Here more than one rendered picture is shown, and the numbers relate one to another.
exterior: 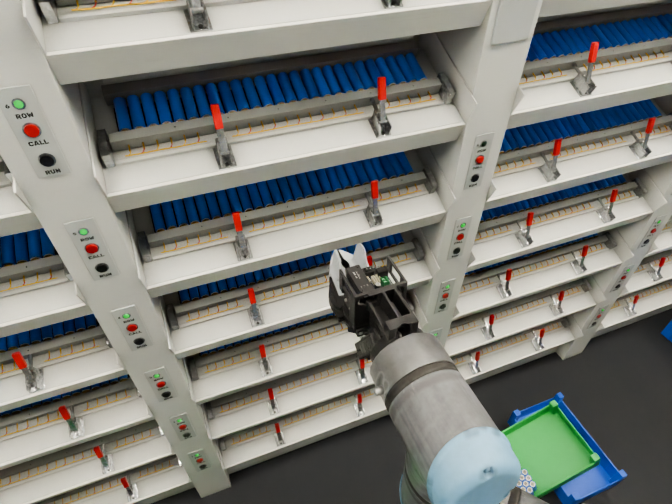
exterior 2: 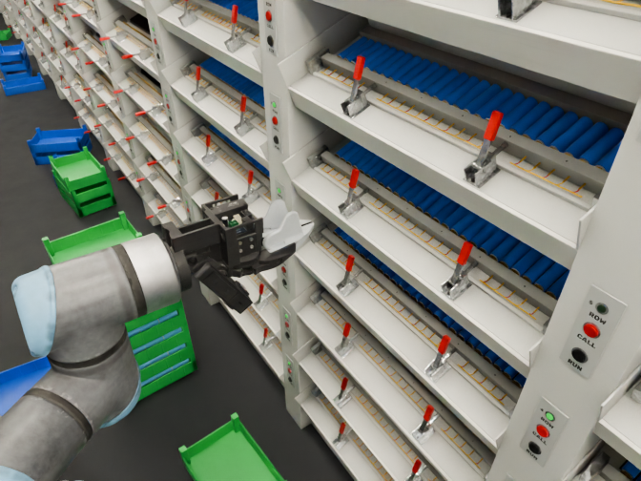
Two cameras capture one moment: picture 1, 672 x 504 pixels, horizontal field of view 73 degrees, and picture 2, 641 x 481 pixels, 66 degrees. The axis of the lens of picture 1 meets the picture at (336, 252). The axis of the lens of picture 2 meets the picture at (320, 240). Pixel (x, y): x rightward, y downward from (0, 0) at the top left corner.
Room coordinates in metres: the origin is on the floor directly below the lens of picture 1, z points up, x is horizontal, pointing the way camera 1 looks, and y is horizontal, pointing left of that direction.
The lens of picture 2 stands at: (0.37, -0.58, 1.48)
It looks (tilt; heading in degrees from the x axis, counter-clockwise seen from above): 37 degrees down; 76
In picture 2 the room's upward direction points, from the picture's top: straight up
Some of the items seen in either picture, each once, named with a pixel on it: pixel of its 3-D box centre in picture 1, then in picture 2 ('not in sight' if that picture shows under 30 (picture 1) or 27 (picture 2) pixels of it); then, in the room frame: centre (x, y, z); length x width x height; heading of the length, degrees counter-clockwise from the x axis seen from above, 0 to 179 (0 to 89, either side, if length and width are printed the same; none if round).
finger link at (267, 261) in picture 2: not in sight; (264, 254); (0.42, -0.06, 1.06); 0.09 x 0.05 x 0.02; 21
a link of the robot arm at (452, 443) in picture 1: (450, 439); (78, 301); (0.20, -0.12, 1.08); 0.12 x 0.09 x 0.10; 21
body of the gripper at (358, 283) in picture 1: (380, 314); (215, 245); (0.36, -0.06, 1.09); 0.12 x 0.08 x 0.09; 21
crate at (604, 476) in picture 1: (563, 446); not in sight; (0.64, -0.75, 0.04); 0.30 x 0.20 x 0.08; 21
